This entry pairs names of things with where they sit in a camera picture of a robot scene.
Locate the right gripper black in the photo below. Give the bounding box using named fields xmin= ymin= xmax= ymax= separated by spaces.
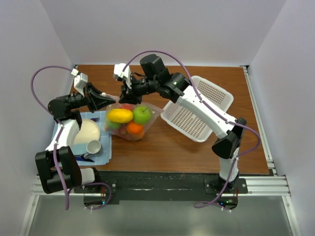
xmin=119 ymin=74 xmax=159 ymax=105

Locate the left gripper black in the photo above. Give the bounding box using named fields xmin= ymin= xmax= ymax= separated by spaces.
xmin=63 ymin=82 xmax=115 ymax=114

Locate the white plastic basket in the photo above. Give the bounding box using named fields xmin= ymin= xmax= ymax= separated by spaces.
xmin=160 ymin=76 xmax=236 ymax=143

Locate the clear zip top bag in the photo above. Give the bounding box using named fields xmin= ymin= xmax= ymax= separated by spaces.
xmin=103 ymin=95 xmax=163 ymax=141

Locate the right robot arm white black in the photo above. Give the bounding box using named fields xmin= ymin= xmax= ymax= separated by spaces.
xmin=114 ymin=54 xmax=246 ymax=193

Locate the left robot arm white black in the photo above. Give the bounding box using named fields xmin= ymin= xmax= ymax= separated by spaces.
xmin=35 ymin=83 xmax=116 ymax=194

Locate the yellow fake lemon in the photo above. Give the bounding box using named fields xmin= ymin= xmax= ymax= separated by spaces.
xmin=107 ymin=109 xmax=133 ymax=124

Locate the red fake apple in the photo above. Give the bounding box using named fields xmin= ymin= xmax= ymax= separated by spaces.
xmin=121 ymin=104 xmax=134 ymax=111

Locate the green fake apple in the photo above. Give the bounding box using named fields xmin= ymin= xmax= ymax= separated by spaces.
xmin=133 ymin=106 xmax=151 ymax=124

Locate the orange fake orange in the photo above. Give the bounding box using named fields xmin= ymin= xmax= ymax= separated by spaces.
xmin=126 ymin=121 xmax=144 ymax=136

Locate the beige ceramic plate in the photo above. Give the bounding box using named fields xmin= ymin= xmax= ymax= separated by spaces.
xmin=73 ymin=118 xmax=100 ymax=145

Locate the white ceramic cup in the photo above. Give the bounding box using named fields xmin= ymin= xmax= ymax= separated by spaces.
xmin=86 ymin=140 xmax=102 ymax=155

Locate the blue checkered cloth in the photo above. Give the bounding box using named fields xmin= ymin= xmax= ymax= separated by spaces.
xmin=51 ymin=110 xmax=113 ymax=166

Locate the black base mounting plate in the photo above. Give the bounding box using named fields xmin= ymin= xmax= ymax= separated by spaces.
xmin=74 ymin=171 xmax=248 ymax=205

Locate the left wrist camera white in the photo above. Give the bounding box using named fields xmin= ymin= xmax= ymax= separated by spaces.
xmin=71 ymin=68 xmax=88 ymax=96

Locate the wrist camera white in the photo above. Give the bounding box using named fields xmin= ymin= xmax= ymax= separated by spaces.
xmin=114 ymin=63 xmax=132 ymax=89
xmin=71 ymin=68 xmax=88 ymax=96

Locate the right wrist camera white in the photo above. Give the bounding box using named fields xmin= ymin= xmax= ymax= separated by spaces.
xmin=114 ymin=63 xmax=132 ymax=89

